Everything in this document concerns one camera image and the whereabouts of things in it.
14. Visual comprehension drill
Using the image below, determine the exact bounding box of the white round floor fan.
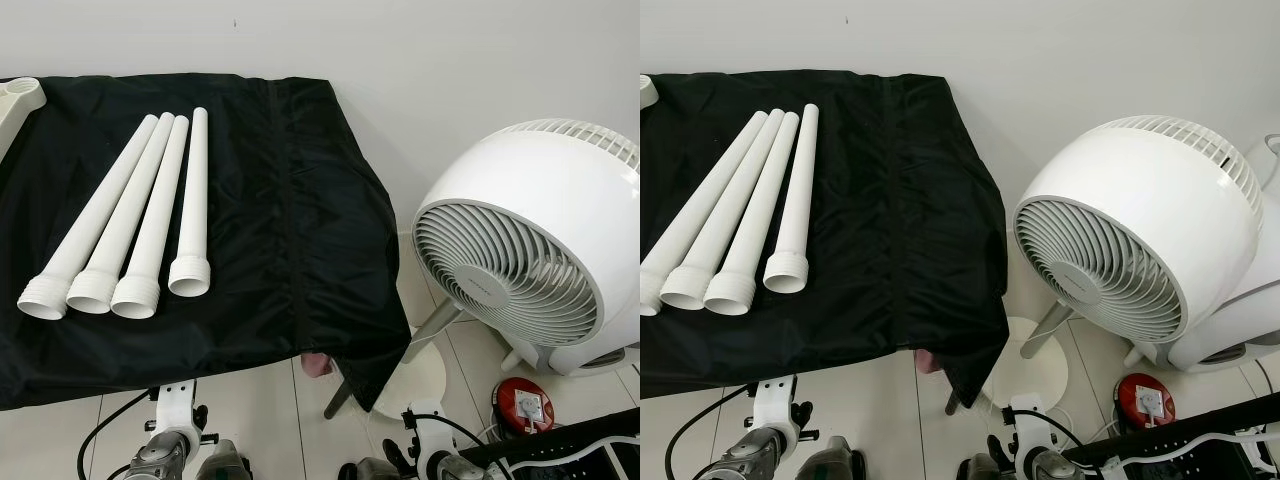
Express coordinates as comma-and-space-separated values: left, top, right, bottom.
412, 118, 641, 378
1013, 115, 1280, 374

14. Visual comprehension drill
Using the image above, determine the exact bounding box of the black equipment case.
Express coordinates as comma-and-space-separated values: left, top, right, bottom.
458, 407, 641, 480
1060, 405, 1280, 480

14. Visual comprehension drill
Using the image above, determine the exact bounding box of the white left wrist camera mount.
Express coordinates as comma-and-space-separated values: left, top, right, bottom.
148, 378, 206, 446
752, 376, 807, 446

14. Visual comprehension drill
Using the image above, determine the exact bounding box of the grey metal pole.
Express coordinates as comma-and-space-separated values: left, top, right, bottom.
943, 302, 1077, 417
325, 303, 467, 420

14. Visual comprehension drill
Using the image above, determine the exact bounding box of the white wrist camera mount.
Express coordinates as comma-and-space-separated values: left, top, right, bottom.
402, 400, 453, 476
752, 376, 807, 446
148, 378, 206, 446
1000, 398, 1051, 471

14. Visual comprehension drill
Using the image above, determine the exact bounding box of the grey robot leg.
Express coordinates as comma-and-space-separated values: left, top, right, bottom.
806, 436, 867, 480
338, 457, 403, 480
196, 438, 253, 480
958, 455, 1013, 480

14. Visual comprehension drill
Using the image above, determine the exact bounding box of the white round floor base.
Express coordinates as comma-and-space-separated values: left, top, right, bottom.
372, 338, 447, 420
980, 317, 1041, 409

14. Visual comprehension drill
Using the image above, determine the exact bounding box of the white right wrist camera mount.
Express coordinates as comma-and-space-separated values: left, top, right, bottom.
402, 400, 453, 476
1000, 398, 1051, 471

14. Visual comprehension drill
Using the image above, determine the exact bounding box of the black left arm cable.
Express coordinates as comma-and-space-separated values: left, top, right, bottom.
77, 388, 153, 480
664, 385, 756, 480

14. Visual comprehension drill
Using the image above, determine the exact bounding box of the grey robot right leg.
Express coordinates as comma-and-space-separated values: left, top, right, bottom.
338, 457, 403, 480
958, 455, 1013, 480

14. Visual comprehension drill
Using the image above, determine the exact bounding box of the grey robot left leg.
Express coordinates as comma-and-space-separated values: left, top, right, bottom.
196, 438, 253, 480
806, 436, 867, 480

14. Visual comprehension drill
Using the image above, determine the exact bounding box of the black cloth table cover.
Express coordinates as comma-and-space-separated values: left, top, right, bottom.
640, 68, 1009, 401
0, 72, 413, 411

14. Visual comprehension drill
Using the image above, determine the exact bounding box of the red round cable reel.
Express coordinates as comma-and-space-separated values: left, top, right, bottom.
1117, 372, 1177, 432
496, 377, 557, 437

